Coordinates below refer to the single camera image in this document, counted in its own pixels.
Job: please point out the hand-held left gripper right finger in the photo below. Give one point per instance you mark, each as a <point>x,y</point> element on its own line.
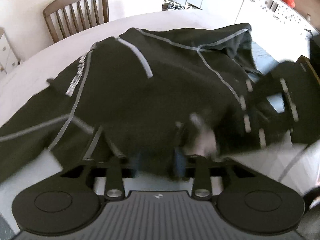
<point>179,163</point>

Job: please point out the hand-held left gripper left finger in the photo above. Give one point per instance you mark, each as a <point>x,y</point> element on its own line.
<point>137,165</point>

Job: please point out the dark grey long-sleeve top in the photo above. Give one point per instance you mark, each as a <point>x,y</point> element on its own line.
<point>150,92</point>

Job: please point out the row of shoes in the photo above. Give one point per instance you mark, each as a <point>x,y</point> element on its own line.
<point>175,5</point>

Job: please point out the white drawer cabinet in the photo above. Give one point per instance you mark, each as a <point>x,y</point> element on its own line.
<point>8,55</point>

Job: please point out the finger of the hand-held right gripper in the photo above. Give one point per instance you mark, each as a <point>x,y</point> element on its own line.
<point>270,127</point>
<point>275,80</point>

